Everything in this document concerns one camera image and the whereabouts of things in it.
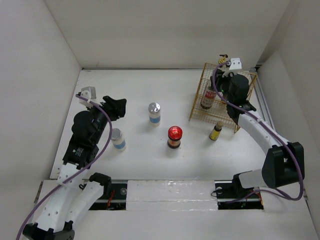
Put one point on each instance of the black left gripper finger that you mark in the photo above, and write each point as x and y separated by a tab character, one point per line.
116	113
114	103

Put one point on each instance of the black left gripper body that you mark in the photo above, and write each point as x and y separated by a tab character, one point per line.
101	113

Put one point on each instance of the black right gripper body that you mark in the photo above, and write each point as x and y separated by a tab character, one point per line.
221	83

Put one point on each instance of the tall clear dispenser bottle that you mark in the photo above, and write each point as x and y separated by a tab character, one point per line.
223	60

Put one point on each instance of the dark sauce bottle black cap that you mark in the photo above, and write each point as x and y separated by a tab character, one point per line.
208	96

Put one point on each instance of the spice jar silver lid blue label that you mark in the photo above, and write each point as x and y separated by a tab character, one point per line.
118	139

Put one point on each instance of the red lid sauce jar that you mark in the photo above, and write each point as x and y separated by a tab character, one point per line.
175	134

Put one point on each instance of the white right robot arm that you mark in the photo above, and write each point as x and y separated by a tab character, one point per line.
284	160

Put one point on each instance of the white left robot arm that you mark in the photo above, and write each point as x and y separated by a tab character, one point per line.
55	216

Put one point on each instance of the small yellow label bottle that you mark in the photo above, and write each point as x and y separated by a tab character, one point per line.
216	131

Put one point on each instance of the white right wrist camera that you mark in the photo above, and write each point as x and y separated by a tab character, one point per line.
234	65

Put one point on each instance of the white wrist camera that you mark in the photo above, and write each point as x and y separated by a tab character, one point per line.
87	95
234	65

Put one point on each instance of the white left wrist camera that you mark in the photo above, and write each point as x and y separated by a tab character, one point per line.
87	95

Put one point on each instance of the gold wire basket rack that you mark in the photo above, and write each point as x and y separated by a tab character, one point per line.
227	111

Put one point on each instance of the black mounting rail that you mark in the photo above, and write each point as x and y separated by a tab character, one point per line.
116	201

